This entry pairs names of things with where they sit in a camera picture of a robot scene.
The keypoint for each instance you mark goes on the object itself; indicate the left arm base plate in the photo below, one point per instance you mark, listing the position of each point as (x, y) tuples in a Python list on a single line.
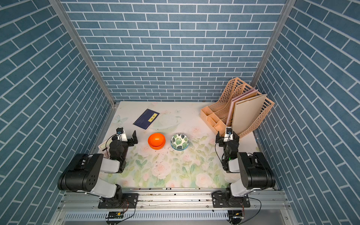
[(125, 201)]

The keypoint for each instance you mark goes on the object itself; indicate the orange bowl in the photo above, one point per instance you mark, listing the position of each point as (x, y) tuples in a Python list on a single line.
[(157, 147), (156, 139)]

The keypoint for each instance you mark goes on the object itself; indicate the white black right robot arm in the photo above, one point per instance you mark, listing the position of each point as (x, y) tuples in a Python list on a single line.
[(253, 168)]

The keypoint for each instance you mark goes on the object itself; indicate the orange plastic file rack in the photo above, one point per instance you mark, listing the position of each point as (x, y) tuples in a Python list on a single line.
[(215, 116)]

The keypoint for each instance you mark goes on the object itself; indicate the green circuit board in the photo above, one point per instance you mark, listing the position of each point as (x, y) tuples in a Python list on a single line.
[(115, 215)]

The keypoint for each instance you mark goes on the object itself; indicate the aluminium corner post left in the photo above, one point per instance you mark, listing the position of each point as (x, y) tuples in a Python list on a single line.
[(64, 18)]

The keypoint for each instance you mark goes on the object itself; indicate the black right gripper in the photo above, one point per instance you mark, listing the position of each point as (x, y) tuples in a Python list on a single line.
[(221, 139)]

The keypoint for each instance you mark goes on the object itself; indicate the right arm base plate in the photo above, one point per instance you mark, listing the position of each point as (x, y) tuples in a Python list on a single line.
[(223, 200)]

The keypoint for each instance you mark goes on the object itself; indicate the floral table mat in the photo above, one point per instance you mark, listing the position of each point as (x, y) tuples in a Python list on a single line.
[(197, 166)]

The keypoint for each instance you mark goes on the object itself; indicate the aluminium corner post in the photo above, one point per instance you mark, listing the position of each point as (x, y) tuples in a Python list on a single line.
[(273, 39), (64, 18)]

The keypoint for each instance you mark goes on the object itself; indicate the aluminium corner post right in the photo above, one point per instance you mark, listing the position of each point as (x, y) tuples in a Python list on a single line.
[(273, 39)]

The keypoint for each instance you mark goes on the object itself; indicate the dark blue book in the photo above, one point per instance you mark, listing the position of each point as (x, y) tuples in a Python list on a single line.
[(146, 119)]

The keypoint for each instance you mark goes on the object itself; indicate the beige folder front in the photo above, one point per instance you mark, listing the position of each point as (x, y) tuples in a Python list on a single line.
[(246, 113)]

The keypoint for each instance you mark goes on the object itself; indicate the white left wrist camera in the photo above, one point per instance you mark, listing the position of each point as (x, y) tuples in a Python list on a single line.
[(121, 134)]

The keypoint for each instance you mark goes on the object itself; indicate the pink folder behind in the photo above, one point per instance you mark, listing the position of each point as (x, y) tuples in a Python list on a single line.
[(237, 100)]

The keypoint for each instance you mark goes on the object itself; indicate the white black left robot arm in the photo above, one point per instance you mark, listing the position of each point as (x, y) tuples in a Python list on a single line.
[(82, 173)]

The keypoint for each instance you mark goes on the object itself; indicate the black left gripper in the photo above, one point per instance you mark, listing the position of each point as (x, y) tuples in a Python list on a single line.
[(131, 143)]

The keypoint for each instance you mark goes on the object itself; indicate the aluminium front rail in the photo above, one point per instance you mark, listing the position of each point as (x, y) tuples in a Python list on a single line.
[(173, 199)]

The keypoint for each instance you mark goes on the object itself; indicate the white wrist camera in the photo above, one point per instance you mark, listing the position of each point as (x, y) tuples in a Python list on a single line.
[(121, 134), (228, 134)]

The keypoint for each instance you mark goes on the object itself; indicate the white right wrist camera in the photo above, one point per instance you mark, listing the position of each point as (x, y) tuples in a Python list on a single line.
[(228, 134)]

